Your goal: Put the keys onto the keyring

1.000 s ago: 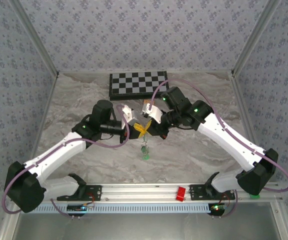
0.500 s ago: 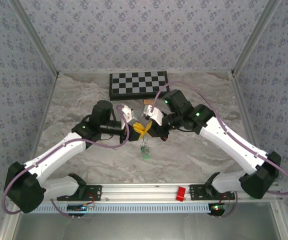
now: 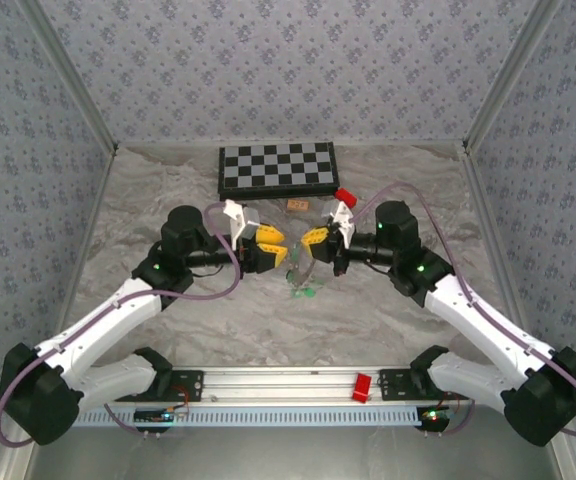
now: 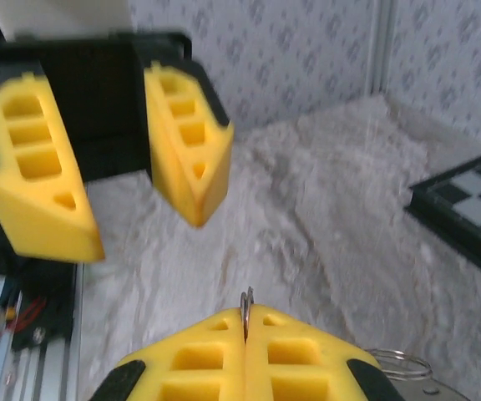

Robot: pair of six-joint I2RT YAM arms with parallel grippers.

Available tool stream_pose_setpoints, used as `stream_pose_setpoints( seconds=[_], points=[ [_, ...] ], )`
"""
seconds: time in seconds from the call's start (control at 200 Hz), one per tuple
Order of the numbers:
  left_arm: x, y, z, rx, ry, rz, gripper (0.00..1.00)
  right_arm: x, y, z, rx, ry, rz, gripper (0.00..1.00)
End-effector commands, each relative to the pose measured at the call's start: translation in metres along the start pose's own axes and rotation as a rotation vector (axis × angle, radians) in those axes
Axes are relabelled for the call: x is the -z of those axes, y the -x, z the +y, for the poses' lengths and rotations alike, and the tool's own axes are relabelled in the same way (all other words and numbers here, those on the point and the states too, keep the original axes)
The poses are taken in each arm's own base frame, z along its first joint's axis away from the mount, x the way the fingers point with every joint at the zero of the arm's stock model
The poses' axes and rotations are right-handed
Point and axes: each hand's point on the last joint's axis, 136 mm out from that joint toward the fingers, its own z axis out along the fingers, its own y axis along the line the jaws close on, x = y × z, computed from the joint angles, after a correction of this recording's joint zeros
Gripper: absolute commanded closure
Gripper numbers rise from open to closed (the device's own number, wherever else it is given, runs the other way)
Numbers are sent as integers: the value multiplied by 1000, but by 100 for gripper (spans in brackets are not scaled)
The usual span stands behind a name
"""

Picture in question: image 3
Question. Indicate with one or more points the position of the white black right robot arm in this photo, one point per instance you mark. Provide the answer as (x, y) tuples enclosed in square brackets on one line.
[(473, 320)]

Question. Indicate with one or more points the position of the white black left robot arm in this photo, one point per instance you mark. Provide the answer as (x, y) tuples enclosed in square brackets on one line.
[(103, 325)]

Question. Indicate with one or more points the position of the small brown wooden piece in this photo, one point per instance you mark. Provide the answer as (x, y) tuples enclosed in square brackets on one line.
[(298, 204)]

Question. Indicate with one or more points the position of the red toy block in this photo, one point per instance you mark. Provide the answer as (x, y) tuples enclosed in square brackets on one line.
[(347, 196)]

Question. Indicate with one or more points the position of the black grey checkerboard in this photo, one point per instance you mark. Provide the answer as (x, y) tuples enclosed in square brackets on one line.
[(278, 167)]

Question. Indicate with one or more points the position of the small circuit board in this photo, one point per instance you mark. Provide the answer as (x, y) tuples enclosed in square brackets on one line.
[(433, 415), (153, 415)]

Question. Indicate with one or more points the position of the aluminium side rail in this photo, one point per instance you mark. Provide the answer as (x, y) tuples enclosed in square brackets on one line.
[(487, 220), (95, 210)]

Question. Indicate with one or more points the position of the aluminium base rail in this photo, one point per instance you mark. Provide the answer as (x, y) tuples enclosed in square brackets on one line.
[(278, 385)]

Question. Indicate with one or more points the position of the red block on rail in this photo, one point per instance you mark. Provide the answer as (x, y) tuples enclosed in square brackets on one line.
[(362, 387)]

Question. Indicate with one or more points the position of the black right mount plate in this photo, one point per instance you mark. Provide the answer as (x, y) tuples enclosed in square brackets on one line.
[(393, 385)]

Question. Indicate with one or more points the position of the black mount plate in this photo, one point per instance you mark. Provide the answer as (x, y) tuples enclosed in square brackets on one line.
[(393, 385), (188, 385)]

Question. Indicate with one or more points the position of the black left mount plate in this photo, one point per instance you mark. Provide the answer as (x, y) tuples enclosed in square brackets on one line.
[(188, 385)]

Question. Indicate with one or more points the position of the aluminium frame post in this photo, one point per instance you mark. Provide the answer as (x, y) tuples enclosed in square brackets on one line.
[(507, 75), (72, 75)]

